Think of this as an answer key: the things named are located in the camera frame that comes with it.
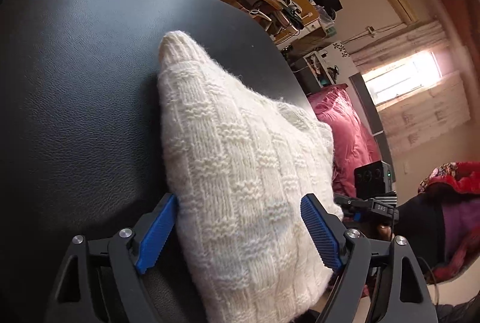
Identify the black leather table surface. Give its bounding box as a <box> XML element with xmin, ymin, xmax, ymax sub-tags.
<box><xmin>1</xmin><ymin>0</ymin><xmax>309</xmax><ymax>322</ymax></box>

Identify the red floral blanket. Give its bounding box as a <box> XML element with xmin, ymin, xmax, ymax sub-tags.
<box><xmin>417</xmin><ymin>161</ymin><xmax>479</xmax><ymax>282</ymax></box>

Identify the pink quilt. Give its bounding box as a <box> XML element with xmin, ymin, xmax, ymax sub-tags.
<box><xmin>308</xmin><ymin>84</ymin><xmax>381</xmax><ymax>197</ymax></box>

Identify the wall air conditioner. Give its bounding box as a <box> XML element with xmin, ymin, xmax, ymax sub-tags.
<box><xmin>387</xmin><ymin>0</ymin><xmax>418</xmax><ymax>25</ymax></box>

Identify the cream knitted sweater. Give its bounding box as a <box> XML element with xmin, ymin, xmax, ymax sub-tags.
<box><xmin>158</xmin><ymin>31</ymin><xmax>342</xmax><ymax>322</ymax></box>

